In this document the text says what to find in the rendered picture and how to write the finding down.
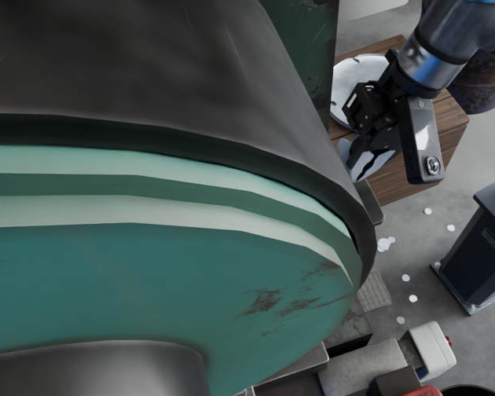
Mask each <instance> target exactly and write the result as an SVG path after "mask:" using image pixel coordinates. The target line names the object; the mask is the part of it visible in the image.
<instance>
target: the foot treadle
mask: <svg viewBox="0 0 495 396"><path fill-rule="evenodd" d="M356 294H357V297H358V298H359V301H360V303H361V305H362V308H363V310H364V312H365V313H367V312H369V311H372V310H376V309H379V308H381V307H384V306H388V305H390V304H391V297H390V296H389V293H388V291H387V289H386V287H385V285H384V283H383V281H382V279H381V277H380V274H379V273H378V272H377V271H372V272H370V273H369V275H368V277H367V279H366V281H365V283H364V284H363V285H362V286H361V288H360V289H359V290H358V292H357V293H356Z"/></svg>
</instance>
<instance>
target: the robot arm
mask: <svg viewBox="0 0 495 396"><path fill-rule="evenodd" d="M478 49H482V50H485V51H487V52H490V53H492V54H495V0H434V1H433V2H432V3H431V5H430V6H429V8H428V9H427V11H426V13H425V14H424V15H423V17H422V18H421V20H420V22H419V23H418V24H417V26H416V27H415V29H414V30H413V32H412V34H411V35H410V36H409V38H408V39H407V41H406V42H405V44H404V46H403V47H402V48H401V50H397V49H393V48H390V49H389V50H388V51H387V53H386V55H385V58H386V59H387V61H388V62H389V64H388V66H387V68H386V69H385V71H384V72H383V74H382V75H381V76H380V78H379V80H369V81H368V82H358V83H357V85H356V86H355V87H354V89H353V91H352V92H351V94H350V96H349V97H348V98H347V100H346V102H345V104H344V105H343V107H342V108H341V109H342V111H343V113H344V115H345V116H346V121H347V122H348V123H349V125H350V127H351V129H352V130H357V131H358V133H359V134H360V135H357V136H356V137H355V138H354V139H353V141H352V142H350V141H348V140H347V139H345V138H341V139H340V140H339V143H338V150H339V154H340V156H341V159H342V161H343V165H344V167H345V168H346V171H347V173H348V174H349V176H350V179H351V181H352V182H353V183H355V182H359V181H361V180H362V179H364V178H366V177H368V176H369V175H370V174H373V173H374V172H376V171H377V170H379V169H380V168H381V167H384V166H385V165H386V164H387V163H389V162H390V161H391V160H392V159H393V158H394V157H396V156H397V155H398V154H399V153H401V152H403V157H404V162H405V171H406V176H407V181H408V183H409V184H411V185H425V184H431V183H435V182H440V181H442V180H443V179H444V178H445V177H446V176H445V171H444V167H443V162H442V154H441V149H440V144H439V139H438V131H437V127H436V122H435V114H434V109H433V104H432V100H431V99H433V98H436V97H437V96H438V95H439V94H440V92H441V91H442V90H443V89H444V88H446V87H447V86H448V85H449V84H450V83H451V82H452V81H453V79H454V78H455V77H456V76H457V74H458V73H459V72H460V70H461V69H462V68H463V67H464V65H465V64H466V63H467V62H468V61H469V59H470V58H471V57H472V56H473V55H474V53H475V52H476V51H477V50H478ZM371 86H373V88H372V87H371ZM354 94H356V95H357V96H356V97H355V99H354V101H353V102H352V104H351V105H350V107H348V106H347V105H348V103H349V102H350V100H351V98H352V97H353V95H354Z"/></svg>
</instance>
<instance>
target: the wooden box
mask: <svg viewBox="0 0 495 396"><path fill-rule="evenodd" d="M406 41H407V40H406V38H405V37H404V36H403V34H400V35H397V36H394V37H392V38H388V39H385V40H383V41H380V42H377V43H374V44H372V45H369V46H365V47H363V48H360V49H356V50H354V51H351V52H349V53H345V54H343V55H340V56H337V57H335V62H334V67H335V66H336V65H337V64H338V63H340V62H341V61H344V60H346V59H347V58H355V57H357V56H358V55H362V54H368V53H377V54H384V55H386V53H387V51H388V50H389V49H390V48H393V49H397V50H401V48H402V47H403V46H404V44H405V42H406ZM431 100H432V104H433V109H434V117H435V122H436V127H437V131H438V139H439V144H440V149H441V154H442V162H443V167H444V171H446V168H447V167H448V165H449V162H450V160H451V159H452V157H453V153H454V152H455V150H456V148H457V146H458V144H459V142H460V139H461V138H462V136H463V134H464V131H465V130H466V128H467V126H468V125H467V123H469V121H470V118H469V117H468V116H467V114H466V113H465V112H464V110H463V109H462V108H461V107H460V106H459V105H458V104H457V102H456V101H455V100H454V98H453V97H451V94H450V93H449V92H448V90H447V89H446V88H444V89H443V90H442V91H441V92H440V94H439V95H438V96H437V97H436V98H433V99H431ZM328 135H329V137H330V138H331V140H332V143H333V145H334V146H335V149H336V151H337V152H338V153H339V150H338V143H339V140H340V139H341V138H345V139H347V140H348V141H350V142H352V141H353V139H354V138H355V137H356V136H357V135H360V134H359V133H357V132H353V131H352V130H348V129H347V128H345V127H343V126H341V125H340V124H338V123H337V122H336V121H335V120H334V119H333V118H332V117H331V116H330V119H329V128H328ZM366 180H367V182H368V184H369V186H370V188H371V190H372V192H373V193H374V195H375V197H376V199H377V201H378V203H379V205H380V206H381V207H382V206H384V205H387V204H390V203H393V202H394V201H397V200H400V199H403V198H405V197H407V196H411V195H413V194H415V193H418V192H421V191H424V190H425V189H429V188H431V187H434V186H436V185H439V183H440V181H439V182H435V183H431V184H425V185H411V184H409V183H408V181H407V176H406V171H405V162H404V157H403V152H401V153H399V154H398V155H397V156H396V157H394V158H393V159H392V160H391V161H390V162H389V163H387V164H386V165H385V166H384V167H381V168H380V169H379V170H377V171H376V172H374V173H373V174H370V175H369V176H368V177H366Z"/></svg>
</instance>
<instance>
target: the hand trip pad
mask: <svg viewBox="0 0 495 396"><path fill-rule="evenodd" d="M397 396H442V393H441V392H440V390H439V389H437V388H436V387H433V386H431V385H427V386H423V387H419V388H416V389H414V390H411V391H408V392H405V393H403V394H400V395H397Z"/></svg>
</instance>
